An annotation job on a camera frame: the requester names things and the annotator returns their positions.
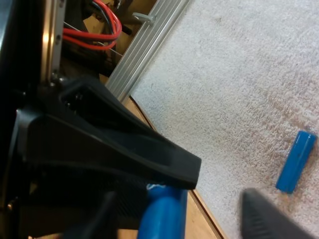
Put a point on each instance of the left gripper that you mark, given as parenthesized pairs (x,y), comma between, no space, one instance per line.
(20,49)

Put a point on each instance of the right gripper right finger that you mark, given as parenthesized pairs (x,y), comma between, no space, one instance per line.
(264,221)

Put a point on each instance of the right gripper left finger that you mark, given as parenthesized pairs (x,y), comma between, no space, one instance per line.
(102,216)

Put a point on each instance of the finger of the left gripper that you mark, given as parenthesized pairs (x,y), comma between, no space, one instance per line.
(104,139)
(127,194)

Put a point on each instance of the bright blue cylinder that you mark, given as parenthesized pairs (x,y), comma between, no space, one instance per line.
(164,214)
(296,161)

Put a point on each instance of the grey clip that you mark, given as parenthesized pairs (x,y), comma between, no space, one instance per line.
(145,17)

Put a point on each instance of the ribbed aluminium rail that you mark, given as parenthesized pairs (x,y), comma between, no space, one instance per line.
(147,49)

